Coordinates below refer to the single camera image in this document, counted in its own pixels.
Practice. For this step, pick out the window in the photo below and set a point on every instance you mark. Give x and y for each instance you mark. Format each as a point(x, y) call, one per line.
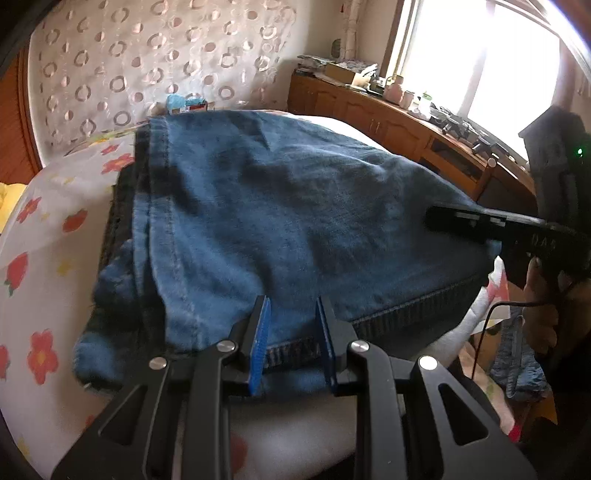
point(461, 55)

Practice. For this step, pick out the floral bedsheet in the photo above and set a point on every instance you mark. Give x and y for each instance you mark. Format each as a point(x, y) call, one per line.
point(46, 277)

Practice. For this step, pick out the circle-patterned lace cover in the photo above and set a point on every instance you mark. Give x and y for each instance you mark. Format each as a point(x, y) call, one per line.
point(138, 46)

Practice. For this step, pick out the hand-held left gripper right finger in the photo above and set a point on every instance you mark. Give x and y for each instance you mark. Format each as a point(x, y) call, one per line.
point(323, 346)

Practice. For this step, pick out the wooden headboard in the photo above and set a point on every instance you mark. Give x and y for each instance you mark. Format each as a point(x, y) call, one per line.
point(18, 138)

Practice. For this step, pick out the wooden cabinet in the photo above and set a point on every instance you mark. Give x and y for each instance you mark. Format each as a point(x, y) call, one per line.
point(369, 120)

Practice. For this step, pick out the pile of black tools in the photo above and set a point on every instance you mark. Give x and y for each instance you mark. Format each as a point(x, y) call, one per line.
point(466, 131)

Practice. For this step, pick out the crumpled blue denim cloth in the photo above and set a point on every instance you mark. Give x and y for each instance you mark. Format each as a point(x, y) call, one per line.
point(517, 364)

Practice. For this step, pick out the person's right hand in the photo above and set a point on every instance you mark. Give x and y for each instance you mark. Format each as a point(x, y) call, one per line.
point(540, 314)

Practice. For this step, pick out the pink ceramic jar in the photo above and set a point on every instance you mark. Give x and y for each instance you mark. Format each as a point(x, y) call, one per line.
point(395, 91)

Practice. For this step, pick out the yellow plush toy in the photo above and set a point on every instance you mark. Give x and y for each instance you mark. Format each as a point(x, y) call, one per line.
point(7, 203)

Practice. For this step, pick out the brown cardboard box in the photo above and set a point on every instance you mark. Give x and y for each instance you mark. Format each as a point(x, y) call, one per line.
point(341, 73)

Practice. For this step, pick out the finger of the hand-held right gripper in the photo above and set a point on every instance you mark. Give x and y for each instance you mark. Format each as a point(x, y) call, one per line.
point(475, 221)

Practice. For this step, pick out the blue denim pants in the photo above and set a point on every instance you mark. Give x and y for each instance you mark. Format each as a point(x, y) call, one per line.
point(277, 207)

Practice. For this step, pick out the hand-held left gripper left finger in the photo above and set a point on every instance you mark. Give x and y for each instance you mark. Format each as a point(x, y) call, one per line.
point(258, 346)

